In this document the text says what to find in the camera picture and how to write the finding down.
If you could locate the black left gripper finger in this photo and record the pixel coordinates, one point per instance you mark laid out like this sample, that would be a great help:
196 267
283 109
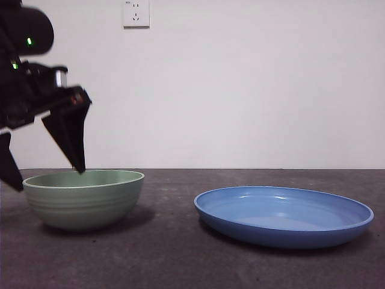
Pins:
70 135
10 162

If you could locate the pale green ribbed bowl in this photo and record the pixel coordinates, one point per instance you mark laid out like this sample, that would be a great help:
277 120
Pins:
81 207

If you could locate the blue round plate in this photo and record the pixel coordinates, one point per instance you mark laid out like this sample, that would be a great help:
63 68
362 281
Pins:
282 234

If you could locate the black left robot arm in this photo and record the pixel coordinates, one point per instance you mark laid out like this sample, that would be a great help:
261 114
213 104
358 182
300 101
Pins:
33 30

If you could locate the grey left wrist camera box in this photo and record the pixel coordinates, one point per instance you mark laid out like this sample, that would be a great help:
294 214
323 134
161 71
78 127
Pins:
61 79

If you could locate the white wall socket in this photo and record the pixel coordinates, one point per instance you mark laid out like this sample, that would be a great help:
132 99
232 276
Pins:
136 15

